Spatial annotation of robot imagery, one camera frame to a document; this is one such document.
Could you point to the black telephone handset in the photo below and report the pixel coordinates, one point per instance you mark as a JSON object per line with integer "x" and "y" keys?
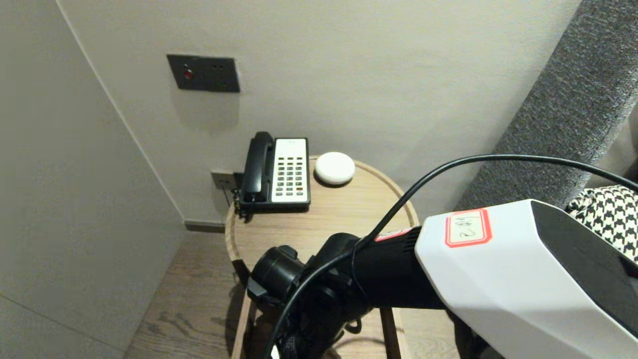
{"x": 256, "y": 169}

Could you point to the grey fabric headboard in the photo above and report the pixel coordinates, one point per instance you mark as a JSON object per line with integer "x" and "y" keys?
{"x": 563, "y": 99}

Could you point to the white round puck speaker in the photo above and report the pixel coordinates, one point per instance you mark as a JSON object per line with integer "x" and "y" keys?
{"x": 334, "y": 168}

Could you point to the dark wall switch panel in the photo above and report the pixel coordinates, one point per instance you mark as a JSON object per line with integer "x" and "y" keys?
{"x": 204, "y": 74}

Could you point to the round wooden bedside table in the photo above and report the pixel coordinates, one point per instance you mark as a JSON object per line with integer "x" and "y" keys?
{"x": 339, "y": 214}

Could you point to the black white houndstooth pillow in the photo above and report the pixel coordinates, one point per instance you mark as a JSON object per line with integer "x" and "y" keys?
{"x": 608, "y": 219}

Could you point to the beige wall socket plate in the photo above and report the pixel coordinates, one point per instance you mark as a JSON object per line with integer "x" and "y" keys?
{"x": 221, "y": 180}

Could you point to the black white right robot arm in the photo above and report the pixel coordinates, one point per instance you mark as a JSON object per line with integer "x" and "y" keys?
{"x": 498, "y": 279}

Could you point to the black white desk telephone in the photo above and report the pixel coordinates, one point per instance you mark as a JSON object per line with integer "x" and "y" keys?
{"x": 290, "y": 169}

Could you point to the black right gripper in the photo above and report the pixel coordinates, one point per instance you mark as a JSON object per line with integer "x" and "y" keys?
{"x": 314, "y": 339}

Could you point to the plain white pillow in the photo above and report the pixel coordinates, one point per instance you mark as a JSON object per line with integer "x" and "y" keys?
{"x": 620, "y": 154}

